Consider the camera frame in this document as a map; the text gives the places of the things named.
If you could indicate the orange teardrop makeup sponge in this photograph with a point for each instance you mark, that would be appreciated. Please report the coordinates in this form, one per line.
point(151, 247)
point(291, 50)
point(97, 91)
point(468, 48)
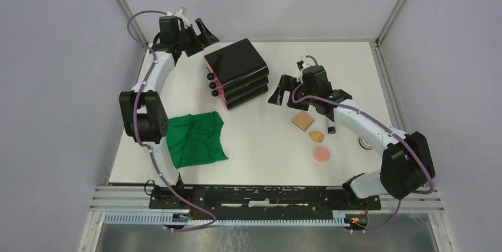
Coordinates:
point(316, 136)

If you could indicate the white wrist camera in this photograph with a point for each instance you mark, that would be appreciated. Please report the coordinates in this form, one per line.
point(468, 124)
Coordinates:
point(181, 13)
point(303, 64)

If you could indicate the tan square makeup sponge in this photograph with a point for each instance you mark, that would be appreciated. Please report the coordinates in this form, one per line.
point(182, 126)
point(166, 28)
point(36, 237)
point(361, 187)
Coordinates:
point(303, 120)

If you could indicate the pink bottom drawer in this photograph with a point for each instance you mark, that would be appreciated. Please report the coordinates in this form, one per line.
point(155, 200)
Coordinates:
point(219, 93)

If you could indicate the pink round makeup puff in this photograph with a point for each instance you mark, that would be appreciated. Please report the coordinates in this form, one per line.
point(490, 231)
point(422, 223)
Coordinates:
point(321, 154)

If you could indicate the pink drawer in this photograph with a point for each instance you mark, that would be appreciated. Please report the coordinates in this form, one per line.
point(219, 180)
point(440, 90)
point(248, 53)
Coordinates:
point(213, 81)
point(210, 71)
point(219, 93)

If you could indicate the round blue compact jar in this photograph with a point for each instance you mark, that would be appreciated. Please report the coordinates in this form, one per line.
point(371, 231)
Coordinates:
point(364, 144)

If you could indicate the pink top drawer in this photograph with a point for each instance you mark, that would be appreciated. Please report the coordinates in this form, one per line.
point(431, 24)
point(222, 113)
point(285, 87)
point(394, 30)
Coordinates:
point(210, 71)

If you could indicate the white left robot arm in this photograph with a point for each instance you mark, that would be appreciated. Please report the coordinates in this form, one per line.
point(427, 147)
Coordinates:
point(144, 116)

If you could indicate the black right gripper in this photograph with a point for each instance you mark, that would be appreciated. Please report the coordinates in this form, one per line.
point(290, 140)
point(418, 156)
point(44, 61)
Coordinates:
point(286, 83)

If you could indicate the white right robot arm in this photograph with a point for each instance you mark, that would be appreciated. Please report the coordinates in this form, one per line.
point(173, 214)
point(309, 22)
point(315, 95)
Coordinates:
point(406, 162)

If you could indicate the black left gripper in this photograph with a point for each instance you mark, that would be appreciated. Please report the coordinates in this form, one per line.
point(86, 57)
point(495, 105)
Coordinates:
point(207, 38)

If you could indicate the black drawer organizer box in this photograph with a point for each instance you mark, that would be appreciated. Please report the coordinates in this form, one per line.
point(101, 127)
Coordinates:
point(241, 72)

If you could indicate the green cloth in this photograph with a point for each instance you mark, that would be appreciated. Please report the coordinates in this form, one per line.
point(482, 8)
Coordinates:
point(195, 140)

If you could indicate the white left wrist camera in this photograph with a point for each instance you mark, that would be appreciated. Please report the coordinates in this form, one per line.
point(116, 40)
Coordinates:
point(181, 13)

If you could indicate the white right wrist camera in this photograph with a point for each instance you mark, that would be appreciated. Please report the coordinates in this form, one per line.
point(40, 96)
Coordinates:
point(303, 64)

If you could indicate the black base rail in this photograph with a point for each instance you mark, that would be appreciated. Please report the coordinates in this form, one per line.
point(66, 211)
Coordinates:
point(259, 203)

